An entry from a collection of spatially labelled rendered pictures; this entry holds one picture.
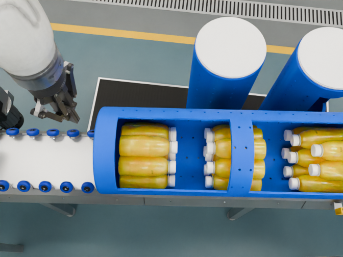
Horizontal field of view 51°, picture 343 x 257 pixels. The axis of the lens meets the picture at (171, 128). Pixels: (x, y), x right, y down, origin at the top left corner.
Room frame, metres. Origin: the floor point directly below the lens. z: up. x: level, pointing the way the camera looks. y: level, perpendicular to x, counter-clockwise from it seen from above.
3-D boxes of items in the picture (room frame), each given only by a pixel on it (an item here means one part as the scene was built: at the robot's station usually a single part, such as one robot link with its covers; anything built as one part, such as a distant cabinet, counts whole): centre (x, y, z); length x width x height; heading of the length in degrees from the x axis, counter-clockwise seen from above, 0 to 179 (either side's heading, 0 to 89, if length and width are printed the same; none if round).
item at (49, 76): (0.30, 0.23, 1.70); 0.09 x 0.09 x 0.06
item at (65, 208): (0.26, 0.59, 0.31); 0.06 x 0.06 x 0.63; 1
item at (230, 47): (0.79, -0.22, 1.03); 0.28 x 0.28 x 0.01
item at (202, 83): (0.79, -0.22, 0.59); 0.28 x 0.28 x 0.88
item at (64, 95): (0.32, 0.23, 1.56); 0.04 x 0.01 x 0.11; 69
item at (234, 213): (0.28, -0.39, 0.31); 0.06 x 0.06 x 0.63; 1
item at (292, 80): (0.76, -0.62, 0.59); 0.28 x 0.28 x 0.88
